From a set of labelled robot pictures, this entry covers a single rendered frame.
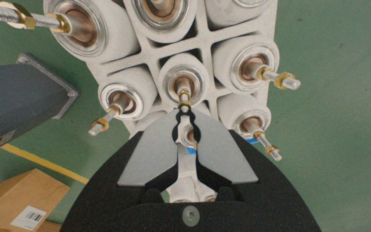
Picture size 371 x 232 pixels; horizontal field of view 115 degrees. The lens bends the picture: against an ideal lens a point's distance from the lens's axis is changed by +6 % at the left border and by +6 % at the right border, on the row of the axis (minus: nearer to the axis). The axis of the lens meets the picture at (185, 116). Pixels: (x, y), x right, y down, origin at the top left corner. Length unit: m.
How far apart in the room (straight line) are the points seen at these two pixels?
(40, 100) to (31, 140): 0.43
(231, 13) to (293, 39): 0.39
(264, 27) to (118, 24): 0.26
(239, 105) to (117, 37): 0.25
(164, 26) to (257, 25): 0.18
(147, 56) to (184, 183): 0.44
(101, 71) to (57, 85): 0.31
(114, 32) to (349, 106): 0.92
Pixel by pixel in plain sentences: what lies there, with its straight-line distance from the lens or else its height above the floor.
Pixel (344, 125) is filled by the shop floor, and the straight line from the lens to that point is 0.99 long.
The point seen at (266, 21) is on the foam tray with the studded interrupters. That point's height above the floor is 0.18.
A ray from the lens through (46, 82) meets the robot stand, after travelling 0.62.
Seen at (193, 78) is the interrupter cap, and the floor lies 0.25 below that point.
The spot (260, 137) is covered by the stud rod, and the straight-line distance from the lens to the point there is 0.26.
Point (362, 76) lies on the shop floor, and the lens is 0.84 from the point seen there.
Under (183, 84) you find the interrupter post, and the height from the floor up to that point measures 0.27.
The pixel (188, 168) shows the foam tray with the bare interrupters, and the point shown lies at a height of 0.16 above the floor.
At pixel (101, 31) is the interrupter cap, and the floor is 0.25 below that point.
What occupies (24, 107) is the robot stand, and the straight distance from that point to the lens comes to 0.54.
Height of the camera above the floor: 0.46
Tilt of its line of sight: 59 degrees down
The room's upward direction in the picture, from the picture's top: 177 degrees clockwise
